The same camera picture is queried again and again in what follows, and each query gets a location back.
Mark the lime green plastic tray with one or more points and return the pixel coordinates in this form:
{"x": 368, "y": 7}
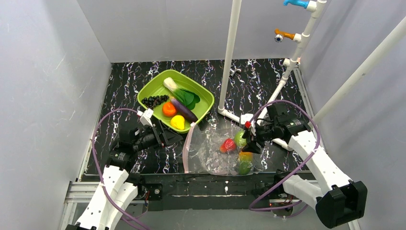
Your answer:
{"x": 155, "y": 87}

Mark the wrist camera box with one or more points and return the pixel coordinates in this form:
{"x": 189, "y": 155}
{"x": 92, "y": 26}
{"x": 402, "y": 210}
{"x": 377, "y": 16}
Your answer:
{"x": 145, "y": 117}
{"x": 247, "y": 122}

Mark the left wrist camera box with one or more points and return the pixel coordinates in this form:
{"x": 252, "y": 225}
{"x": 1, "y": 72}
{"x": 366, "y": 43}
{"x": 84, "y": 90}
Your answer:
{"x": 145, "y": 117}

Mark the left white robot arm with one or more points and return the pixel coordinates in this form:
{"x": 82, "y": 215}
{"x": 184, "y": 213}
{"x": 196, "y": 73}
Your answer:
{"x": 118, "y": 187}

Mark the green fake leaf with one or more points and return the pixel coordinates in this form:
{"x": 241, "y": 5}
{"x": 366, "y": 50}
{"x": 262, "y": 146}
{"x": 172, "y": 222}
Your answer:
{"x": 186, "y": 97}

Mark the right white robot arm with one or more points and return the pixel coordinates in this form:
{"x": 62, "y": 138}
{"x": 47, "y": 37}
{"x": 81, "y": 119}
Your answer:
{"x": 317, "y": 181}

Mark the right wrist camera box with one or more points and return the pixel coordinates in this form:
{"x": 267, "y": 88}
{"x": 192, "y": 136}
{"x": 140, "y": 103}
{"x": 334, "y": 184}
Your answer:
{"x": 247, "y": 122}

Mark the green fake apple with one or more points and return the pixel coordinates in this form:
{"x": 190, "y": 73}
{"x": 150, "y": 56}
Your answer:
{"x": 239, "y": 140}

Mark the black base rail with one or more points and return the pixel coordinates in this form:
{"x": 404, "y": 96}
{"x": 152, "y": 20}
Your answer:
{"x": 204, "y": 191}

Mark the fake purple grapes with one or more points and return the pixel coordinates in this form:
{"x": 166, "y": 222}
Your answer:
{"x": 153, "y": 101}

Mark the purple fake eggplant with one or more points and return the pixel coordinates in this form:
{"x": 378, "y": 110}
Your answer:
{"x": 183, "y": 110}

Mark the orange faucet handle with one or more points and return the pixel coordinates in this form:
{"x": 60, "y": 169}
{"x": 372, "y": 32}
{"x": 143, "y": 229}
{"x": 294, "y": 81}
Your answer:
{"x": 281, "y": 35}

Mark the clear zip top bag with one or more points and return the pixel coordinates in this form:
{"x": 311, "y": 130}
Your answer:
{"x": 201, "y": 154}

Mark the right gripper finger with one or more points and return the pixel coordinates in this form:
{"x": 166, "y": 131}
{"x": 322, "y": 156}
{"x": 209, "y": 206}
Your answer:
{"x": 248, "y": 133}
{"x": 253, "y": 147}

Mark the small metal fitting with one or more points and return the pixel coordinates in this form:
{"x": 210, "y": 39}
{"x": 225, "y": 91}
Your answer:
{"x": 234, "y": 72}

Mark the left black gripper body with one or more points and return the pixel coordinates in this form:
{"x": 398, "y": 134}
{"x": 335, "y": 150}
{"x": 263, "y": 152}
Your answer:
{"x": 160, "y": 134}

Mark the red fake fruit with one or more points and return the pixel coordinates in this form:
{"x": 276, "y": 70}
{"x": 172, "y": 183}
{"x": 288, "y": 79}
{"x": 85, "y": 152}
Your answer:
{"x": 228, "y": 145}

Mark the yellow fake pepper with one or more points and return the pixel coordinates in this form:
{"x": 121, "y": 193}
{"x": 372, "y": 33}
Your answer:
{"x": 178, "y": 122}

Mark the white PVC pipe frame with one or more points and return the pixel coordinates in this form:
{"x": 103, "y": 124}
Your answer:
{"x": 316, "y": 8}

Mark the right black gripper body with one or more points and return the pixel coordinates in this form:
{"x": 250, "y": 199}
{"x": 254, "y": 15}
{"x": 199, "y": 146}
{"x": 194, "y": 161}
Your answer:
{"x": 258, "y": 135}

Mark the orange fake fruit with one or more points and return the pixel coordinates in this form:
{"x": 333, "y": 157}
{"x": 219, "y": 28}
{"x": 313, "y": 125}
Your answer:
{"x": 169, "y": 110}

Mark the blue faucet handle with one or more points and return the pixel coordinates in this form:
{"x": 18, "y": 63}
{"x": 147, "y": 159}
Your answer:
{"x": 301, "y": 3}

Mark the orange green fake mango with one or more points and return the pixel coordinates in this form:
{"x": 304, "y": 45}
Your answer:
{"x": 245, "y": 165}

